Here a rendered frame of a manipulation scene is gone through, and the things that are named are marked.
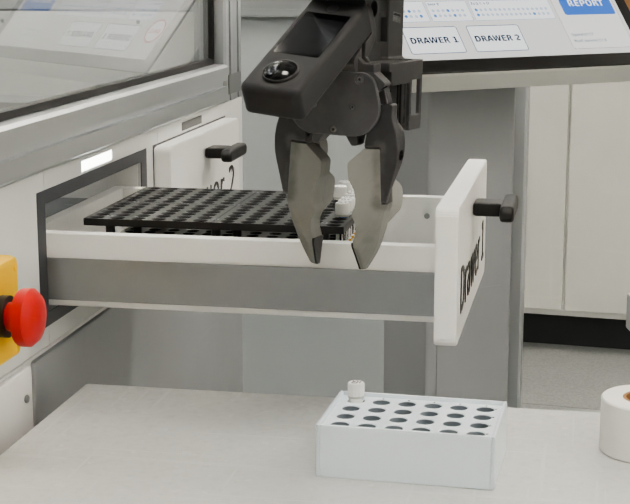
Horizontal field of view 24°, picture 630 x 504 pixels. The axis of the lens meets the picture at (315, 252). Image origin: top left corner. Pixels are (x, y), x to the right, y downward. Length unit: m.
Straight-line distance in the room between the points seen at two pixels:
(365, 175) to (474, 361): 1.24
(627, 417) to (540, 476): 0.08
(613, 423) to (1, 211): 0.48
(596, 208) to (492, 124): 2.00
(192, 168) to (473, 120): 0.73
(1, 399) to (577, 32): 1.30
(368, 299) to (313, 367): 1.95
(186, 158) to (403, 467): 0.62
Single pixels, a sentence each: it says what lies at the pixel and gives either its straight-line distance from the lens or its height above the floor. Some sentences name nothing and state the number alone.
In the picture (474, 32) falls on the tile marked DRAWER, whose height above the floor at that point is 1.01.
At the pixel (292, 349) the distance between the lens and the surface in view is 3.10.
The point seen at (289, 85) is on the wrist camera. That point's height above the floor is 1.03.
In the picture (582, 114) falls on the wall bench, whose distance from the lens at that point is 4.17.
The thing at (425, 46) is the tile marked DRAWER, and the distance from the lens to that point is 2.04.
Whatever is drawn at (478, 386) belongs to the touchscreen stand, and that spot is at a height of 0.46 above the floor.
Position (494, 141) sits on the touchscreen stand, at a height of 0.84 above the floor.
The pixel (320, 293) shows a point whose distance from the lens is 1.15.
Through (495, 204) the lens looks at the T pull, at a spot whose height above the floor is 0.91.
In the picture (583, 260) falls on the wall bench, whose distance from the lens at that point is 4.23.
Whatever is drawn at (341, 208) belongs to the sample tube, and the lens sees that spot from 1.23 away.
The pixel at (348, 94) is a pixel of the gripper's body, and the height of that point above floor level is 1.02.
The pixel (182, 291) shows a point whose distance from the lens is 1.18.
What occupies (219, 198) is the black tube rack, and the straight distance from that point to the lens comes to 1.34.
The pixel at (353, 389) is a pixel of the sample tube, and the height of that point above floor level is 0.81.
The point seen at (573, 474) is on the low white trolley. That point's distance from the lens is 1.04.
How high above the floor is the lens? 1.11
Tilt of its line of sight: 11 degrees down
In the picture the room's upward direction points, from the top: straight up
